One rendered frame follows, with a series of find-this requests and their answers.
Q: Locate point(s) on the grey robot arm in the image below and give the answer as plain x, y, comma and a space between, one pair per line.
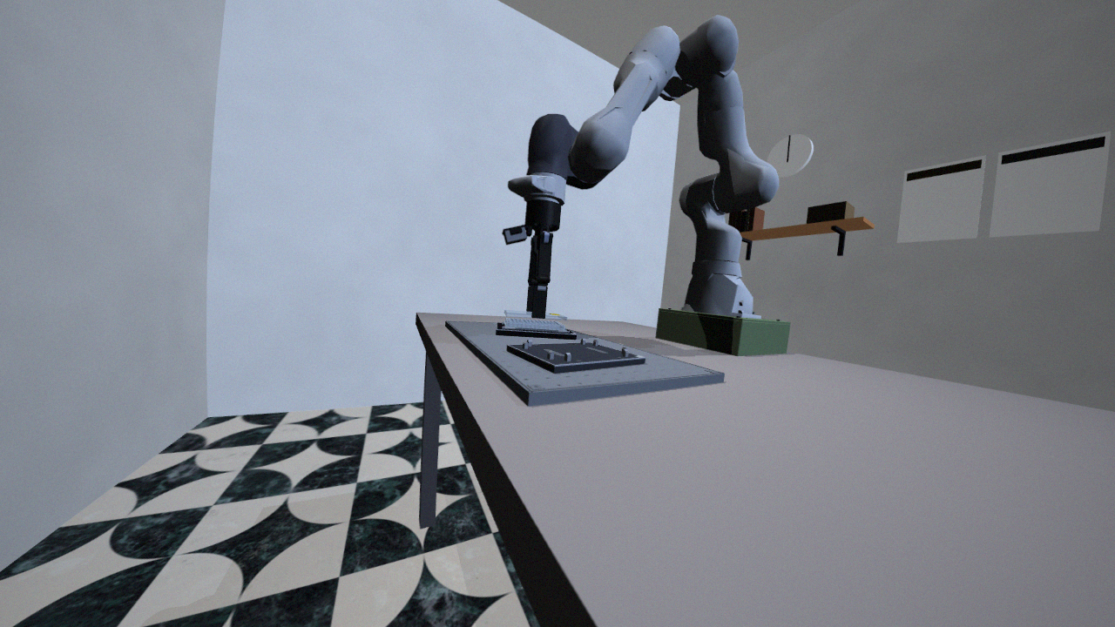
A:
558, 153

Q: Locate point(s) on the clear plastic lid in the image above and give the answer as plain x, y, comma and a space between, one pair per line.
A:
524, 314

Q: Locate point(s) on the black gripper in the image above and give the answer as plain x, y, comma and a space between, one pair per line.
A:
543, 216

